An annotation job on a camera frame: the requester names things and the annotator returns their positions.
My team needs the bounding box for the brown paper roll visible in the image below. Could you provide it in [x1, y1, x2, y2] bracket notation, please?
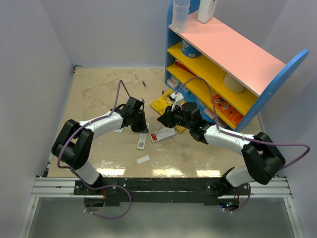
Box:
[223, 73, 247, 93]

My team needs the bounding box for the yellow Lays chip bag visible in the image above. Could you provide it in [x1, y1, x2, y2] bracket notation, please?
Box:
[151, 89, 186, 134]

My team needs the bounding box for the red orange battery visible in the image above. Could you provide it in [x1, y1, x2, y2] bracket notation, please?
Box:
[151, 133, 158, 141]

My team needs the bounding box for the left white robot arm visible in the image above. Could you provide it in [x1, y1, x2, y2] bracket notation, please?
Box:
[52, 97, 148, 194]

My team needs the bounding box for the base right purple cable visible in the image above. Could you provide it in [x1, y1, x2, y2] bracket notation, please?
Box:
[221, 183, 252, 214]

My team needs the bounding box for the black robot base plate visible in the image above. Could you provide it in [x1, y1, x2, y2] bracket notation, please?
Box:
[74, 177, 248, 206]

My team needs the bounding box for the orange product box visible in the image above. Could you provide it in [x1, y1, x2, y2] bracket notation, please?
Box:
[213, 94, 244, 126]

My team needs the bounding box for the base left purple cable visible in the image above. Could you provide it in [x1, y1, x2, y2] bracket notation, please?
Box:
[83, 184, 133, 219]

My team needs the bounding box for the grey button remote control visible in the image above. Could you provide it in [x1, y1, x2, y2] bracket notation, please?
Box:
[150, 128, 176, 143]

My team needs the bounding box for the aluminium rail frame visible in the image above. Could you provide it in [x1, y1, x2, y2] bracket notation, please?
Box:
[18, 161, 294, 238]

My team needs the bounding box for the red flat box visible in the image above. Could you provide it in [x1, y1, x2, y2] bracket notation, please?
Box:
[174, 59, 197, 76]

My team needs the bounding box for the white battery cover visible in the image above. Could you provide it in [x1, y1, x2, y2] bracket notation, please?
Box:
[114, 128, 124, 133]
[137, 155, 150, 164]

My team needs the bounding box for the blue snack can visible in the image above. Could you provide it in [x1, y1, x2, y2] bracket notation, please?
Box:
[181, 39, 202, 58]

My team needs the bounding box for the white plastic container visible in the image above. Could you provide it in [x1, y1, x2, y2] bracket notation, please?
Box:
[197, 0, 217, 24]

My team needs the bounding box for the clear plastic bottle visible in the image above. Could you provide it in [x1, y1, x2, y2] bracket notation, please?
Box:
[171, 0, 190, 33]

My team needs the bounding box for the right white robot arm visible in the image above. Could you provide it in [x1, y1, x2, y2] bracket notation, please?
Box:
[158, 102, 286, 195]

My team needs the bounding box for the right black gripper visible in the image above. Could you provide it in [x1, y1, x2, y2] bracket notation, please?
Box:
[158, 103, 193, 130]

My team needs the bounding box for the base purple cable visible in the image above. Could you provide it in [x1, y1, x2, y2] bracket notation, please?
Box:
[83, 184, 133, 219]
[221, 183, 252, 214]

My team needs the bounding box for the blue yellow pink shelf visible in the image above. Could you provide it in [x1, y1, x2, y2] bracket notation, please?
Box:
[165, 0, 309, 131]

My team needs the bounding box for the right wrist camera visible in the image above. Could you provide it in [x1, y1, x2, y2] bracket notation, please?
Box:
[169, 92, 184, 111]

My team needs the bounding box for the pack of tissue packets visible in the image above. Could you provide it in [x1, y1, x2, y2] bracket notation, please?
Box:
[166, 75, 190, 94]

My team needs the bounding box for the white long remote control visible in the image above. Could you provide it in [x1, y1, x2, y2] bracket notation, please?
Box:
[137, 132, 149, 150]

